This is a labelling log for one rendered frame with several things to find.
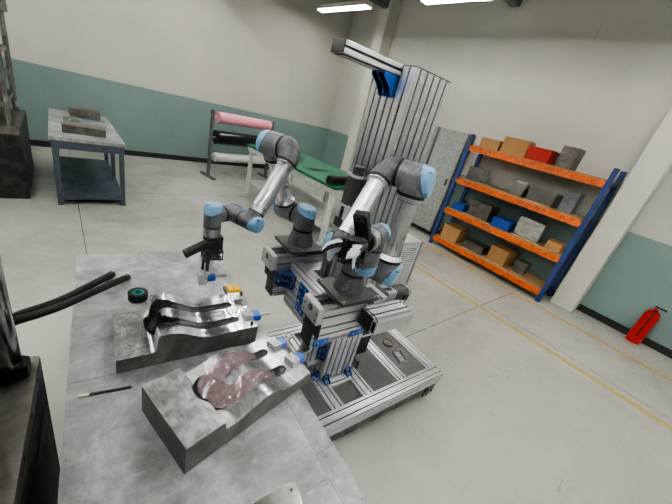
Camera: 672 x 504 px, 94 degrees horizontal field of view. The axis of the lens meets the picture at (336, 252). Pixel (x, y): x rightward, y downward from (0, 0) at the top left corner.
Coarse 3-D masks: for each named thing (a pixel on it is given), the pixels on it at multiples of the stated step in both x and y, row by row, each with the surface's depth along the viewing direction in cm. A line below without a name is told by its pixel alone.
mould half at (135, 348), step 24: (144, 312) 128; (168, 312) 121; (192, 312) 130; (216, 312) 135; (240, 312) 138; (120, 336) 114; (144, 336) 117; (168, 336) 112; (192, 336) 117; (216, 336) 124; (240, 336) 131; (120, 360) 106; (144, 360) 111; (168, 360) 116
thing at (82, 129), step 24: (48, 120) 396; (72, 120) 405; (96, 120) 435; (72, 144) 353; (96, 144) 365; (120, 144) 379; (72, 168) 457; (96, 168) 481; (120, 168) 391; (72, 192) 385; (96, 192) 402; (120, 192) 404
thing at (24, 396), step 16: (32, 368) 103; (16, 384) 97; (32, 384) 99; (0, 400) 92; (16, 400) 93; (32, 400) 95; (0, 416) 89; (16, 416) 90; (32, 416) 94; (0, 432) 85; (16, 432) 86; (0, 448) 82; (16, 448) 83; (0, 464) 79; (16, 464) 80; (0, 480) 76; (16, 480) 77; (0, 496) 74; (16, 496) 75
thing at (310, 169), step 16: (304, 160) 540; (304, 176) 454; (320, 176) 449; (336, 176) 416; (304, 192) 599; (336, 192) 417; (320, 208) 530; (336, 208) 554; (320, 224) 458; (320, 240) 447
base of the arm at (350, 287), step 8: (344, 272) 144; (336, 280) 147; (344, 280) 144; (352, 280) 143; (360, 280) 144; (336, 288) 146; (344, 288) 144; (352, 288) 143; (360, 288) 146; (352, 296) 145
